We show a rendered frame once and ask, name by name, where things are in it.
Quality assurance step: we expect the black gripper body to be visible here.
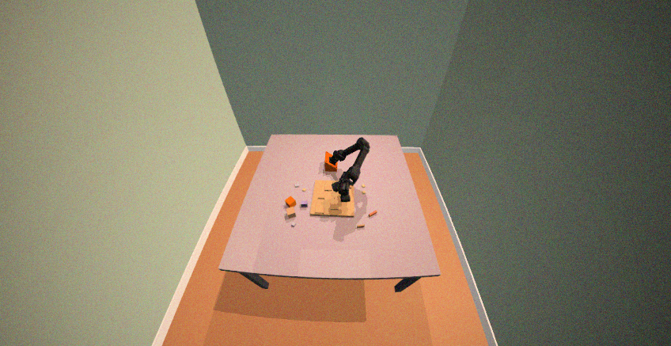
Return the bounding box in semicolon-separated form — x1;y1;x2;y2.
340;189;351;202

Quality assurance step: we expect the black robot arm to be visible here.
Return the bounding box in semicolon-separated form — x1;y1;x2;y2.
329;137;370;196

